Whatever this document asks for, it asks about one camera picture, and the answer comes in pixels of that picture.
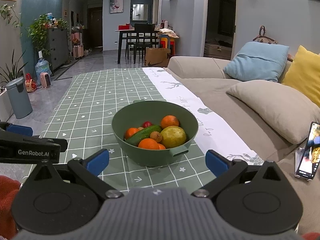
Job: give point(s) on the black dining table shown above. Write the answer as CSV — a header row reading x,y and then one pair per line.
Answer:
x,y
123,33

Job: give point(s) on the floral wall picture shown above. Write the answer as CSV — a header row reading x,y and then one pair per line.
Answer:
x,y
116,5

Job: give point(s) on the pink space heater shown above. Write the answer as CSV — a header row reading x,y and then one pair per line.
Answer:
x,y
45,80

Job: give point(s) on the light blue pillow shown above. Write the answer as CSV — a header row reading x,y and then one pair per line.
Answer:
x,y
257,61

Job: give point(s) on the hanging wall vine plant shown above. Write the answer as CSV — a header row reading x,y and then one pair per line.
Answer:
x,y
10,15

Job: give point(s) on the red yellow plastic stools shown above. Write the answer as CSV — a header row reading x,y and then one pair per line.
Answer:
x,y
166,43

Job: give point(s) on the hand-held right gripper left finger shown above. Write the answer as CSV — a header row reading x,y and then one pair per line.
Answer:
x,y
96,160

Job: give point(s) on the beige cushion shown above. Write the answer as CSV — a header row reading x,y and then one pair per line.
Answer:
x,y
275,107

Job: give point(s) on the white low cabinet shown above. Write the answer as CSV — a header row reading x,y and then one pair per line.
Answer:
x,y
3,105

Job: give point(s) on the beige cloth pile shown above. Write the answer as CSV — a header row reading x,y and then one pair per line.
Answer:
x,y
167,32

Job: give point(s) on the beige sofa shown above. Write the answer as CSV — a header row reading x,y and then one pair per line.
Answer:
x,y
215,92

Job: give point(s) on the long-leaf potted plant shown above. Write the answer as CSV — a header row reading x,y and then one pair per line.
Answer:
x,y
11,71

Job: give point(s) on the yellow pillow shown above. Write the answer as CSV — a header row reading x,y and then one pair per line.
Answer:
x,y
305,77

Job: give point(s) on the blue water jug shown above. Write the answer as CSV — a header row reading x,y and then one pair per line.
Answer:
x,y
43,67

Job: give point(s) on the dark entrance door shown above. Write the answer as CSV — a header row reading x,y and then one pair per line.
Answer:
x,y
96,27

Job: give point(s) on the pink suitcase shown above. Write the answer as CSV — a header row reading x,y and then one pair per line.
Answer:
x,y
78,52

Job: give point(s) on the green cucumber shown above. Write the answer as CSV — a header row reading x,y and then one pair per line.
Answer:
x,y
142,135

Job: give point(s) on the wall mirror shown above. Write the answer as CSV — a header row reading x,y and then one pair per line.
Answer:
x,y
140,12

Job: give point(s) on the smartphone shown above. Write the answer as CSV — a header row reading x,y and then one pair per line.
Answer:
x,y
311,150

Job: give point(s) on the green grid tablecloth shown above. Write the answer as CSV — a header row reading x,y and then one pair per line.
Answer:
x,y
87,100

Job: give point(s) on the yellow-green pear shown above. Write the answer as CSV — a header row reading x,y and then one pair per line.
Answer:
x,y
173,137

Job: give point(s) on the red cherry tomato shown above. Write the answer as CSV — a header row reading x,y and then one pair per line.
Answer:
x,y
147,124

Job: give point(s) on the green colander bowl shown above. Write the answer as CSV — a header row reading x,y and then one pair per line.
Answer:
x,y
150,158

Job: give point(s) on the red fleece clothing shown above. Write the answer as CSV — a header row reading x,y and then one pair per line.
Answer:
x,y
7,205

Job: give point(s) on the red box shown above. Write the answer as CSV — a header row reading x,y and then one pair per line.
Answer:
x,y
124,27

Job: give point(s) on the brown paper bag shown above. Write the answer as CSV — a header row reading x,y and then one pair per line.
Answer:
x,y
156,58

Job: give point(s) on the red gift bag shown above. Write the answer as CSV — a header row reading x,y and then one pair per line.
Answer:
x,y
30,83

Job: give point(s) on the grey drawer cabinet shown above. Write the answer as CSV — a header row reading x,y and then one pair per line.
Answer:
x,y
58,47

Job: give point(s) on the black dining chair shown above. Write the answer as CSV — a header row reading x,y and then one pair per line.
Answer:
x,y
130,46
144,30

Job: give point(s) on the orange mandarin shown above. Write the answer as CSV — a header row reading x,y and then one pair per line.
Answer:
x,y
170,122
131,132
148,144
162,147

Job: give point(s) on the grey pedal trash bin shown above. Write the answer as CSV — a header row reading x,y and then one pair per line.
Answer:
x,y
18,100

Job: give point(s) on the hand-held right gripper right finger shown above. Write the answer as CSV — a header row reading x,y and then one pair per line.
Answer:
x,y
217,161

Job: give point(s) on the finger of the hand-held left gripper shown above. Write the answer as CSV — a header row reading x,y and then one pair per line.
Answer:
x,y
20,130
37,141

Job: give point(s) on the green ivy plant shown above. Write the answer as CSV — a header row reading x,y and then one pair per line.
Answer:
x,y
38,33

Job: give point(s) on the brown handbag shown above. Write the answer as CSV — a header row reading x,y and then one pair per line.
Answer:
x,y
265,38

